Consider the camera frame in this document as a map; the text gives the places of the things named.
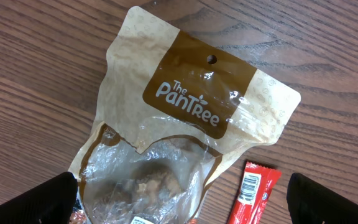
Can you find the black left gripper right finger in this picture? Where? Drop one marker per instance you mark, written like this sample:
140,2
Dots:
312,203

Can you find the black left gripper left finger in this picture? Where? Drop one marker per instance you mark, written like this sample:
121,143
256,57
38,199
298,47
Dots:
50,202

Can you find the red snack packet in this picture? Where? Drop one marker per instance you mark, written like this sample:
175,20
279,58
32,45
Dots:
255,189

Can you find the white brown snack bag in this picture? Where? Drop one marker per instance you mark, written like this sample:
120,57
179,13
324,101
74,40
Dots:
173,113

